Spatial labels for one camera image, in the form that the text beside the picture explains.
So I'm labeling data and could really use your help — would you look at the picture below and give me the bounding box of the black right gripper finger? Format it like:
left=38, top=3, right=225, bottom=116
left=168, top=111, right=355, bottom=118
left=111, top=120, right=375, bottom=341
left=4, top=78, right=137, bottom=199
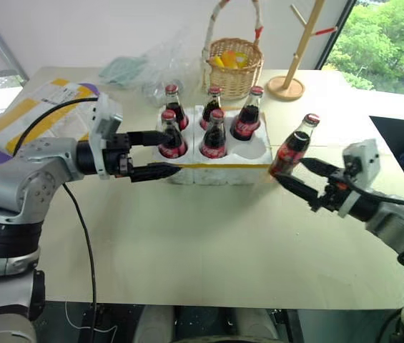
left=275, top=173, right=320, bottom=207
left=299, top=157, right=343, bottom=180

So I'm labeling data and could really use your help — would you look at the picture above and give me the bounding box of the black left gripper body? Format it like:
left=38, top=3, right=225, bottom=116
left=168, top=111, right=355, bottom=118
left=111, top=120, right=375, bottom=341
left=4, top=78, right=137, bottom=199
left=102, top=131, right=135, bottom=179

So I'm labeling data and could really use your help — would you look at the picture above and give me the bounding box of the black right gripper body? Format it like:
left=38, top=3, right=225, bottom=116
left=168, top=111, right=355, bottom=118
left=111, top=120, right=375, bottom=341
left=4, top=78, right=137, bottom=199
left=310, top=169, right=355, bottom=214

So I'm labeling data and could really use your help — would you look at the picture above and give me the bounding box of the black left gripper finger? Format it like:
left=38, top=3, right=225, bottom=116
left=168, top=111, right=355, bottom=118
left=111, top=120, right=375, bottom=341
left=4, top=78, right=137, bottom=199
left=126, top=130, right=174, bottom=147
left=131, top=161, right=182, bottom=184

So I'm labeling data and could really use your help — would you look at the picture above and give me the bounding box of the glass cola bottle red cap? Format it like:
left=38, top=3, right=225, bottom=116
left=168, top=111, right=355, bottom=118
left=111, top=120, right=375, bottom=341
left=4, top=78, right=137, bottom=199
left=199, top=86, right=223, bottom=131
left=157, top=109, right=189, bottom=160
left=164, top=84, right=190, bottom=131
left=199, top=108, right=229, bottom=159
left=268, top=113, right=322, bottom=179
left=229, top=85, right=265, bottom=141

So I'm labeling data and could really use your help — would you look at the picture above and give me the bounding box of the white foam bottle crate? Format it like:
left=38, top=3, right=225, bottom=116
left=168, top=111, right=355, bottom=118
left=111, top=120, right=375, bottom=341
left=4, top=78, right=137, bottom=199
left=151, top=102, right=273, bottom=187

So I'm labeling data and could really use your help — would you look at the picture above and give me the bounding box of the yellow taped white box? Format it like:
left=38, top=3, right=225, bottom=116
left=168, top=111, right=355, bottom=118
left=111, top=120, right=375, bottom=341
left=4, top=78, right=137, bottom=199
left=0, top=78, right=103, bottom=155

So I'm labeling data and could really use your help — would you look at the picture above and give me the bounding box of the light green cloth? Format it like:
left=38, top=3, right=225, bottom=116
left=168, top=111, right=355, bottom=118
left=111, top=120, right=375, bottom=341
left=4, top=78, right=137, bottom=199
left=97, top=56, right=149, bottom=87

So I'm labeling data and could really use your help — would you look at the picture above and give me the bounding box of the clear plastic bag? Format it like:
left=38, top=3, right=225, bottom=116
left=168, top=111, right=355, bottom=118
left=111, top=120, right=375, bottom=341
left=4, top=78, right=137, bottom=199
left=139, top=31, right=207, bottom=109

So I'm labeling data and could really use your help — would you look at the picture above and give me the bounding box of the black storage bin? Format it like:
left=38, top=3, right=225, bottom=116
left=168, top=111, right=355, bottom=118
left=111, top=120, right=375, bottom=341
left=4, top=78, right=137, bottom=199
left=368, top=114, right=404, bottom=205

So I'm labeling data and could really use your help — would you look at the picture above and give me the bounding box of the wooden coat rack stand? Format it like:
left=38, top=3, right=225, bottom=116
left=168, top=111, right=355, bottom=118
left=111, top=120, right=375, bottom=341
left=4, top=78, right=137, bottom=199
left=266, top=0, right=339, bottom=101

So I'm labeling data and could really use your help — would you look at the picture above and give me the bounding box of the orange toy fruit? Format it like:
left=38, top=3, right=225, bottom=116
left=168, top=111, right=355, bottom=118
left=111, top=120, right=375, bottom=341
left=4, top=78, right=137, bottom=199
left=221, top=50, right=240, bottom=69

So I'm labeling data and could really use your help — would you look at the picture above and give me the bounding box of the grey rounded robot leg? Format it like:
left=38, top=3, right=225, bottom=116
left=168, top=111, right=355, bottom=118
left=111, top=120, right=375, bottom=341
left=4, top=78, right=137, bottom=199
left=229, top=306, right=280, bottom=343
left=132, top=304, right=176, bottom=343

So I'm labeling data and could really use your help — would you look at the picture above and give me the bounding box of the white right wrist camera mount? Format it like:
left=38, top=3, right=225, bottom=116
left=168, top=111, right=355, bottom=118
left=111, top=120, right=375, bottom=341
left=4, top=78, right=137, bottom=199
left=337, top=138, right=382, bottom=218

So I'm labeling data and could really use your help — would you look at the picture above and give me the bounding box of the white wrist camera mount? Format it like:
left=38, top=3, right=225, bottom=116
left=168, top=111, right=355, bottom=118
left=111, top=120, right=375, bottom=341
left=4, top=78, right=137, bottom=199
left=87, top=91, right=124, bottom=179
left=337, top=138, right=382, bottom=218

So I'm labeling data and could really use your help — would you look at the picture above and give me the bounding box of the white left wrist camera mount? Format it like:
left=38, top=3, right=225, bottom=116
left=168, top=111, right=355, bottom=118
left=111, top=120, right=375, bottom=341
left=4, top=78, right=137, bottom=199
left=87, top=91, right=124, bottom=179

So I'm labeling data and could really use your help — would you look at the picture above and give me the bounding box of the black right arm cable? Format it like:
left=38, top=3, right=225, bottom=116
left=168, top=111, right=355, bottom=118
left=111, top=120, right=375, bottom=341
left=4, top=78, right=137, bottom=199
left=343, top=181, right=404, bottom=211

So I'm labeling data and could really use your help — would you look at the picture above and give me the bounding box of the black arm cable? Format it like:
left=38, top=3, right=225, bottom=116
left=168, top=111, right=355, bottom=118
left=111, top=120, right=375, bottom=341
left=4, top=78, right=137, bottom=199
left=11, top=96, right=99, bottom=343
left=343, top=181, right=404, bottom=211

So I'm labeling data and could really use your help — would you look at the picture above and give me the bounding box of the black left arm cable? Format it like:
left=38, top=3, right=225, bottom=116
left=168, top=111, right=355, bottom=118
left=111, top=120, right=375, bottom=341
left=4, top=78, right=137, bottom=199
left=11, top=96, right=99, bottom=343

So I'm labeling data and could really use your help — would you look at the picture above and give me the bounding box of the wicker basket with handle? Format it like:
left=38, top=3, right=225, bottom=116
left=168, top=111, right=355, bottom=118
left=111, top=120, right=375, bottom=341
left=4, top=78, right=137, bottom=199
left=199, top=0, right=265, bottom=101

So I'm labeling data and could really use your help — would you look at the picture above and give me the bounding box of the dark window frame post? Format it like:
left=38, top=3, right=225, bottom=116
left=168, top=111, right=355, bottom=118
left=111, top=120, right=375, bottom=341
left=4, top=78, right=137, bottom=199
left=315, top=0, right=359, bottom=71

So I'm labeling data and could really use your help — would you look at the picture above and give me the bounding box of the thin white wire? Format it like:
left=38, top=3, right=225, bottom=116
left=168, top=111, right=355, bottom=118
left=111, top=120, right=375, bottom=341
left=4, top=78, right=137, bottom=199
left=63, top=299, right=117, bottom=334

